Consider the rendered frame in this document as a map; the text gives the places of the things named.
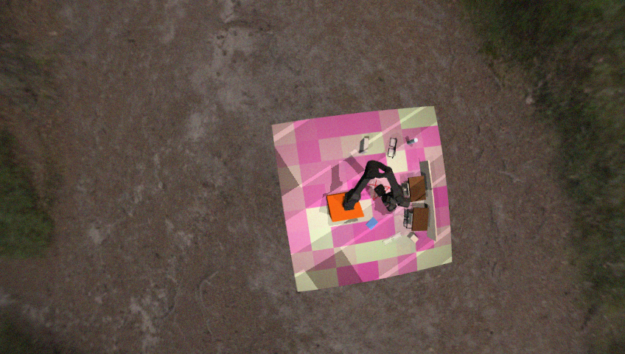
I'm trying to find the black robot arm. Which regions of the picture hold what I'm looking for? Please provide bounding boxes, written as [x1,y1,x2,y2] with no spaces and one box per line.
[343,160,411,211]

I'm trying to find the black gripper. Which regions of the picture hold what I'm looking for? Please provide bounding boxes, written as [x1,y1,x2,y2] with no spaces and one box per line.
[374,184,397,212]

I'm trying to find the blue flat square tile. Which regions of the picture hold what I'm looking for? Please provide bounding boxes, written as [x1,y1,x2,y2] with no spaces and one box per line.
[366,217,379,229]

